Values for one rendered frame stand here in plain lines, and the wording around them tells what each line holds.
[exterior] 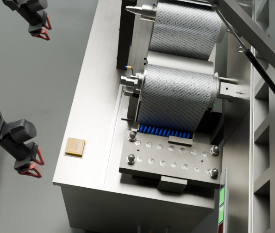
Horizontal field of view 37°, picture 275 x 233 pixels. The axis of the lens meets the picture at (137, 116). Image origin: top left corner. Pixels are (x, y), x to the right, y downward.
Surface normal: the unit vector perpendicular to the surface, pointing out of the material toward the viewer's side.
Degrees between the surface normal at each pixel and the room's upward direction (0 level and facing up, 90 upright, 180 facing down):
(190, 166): 0
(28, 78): 0
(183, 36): 92
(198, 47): 92
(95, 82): 0
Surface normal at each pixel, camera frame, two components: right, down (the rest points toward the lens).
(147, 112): -0.14, 0.87
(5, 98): 0.09, -0.46
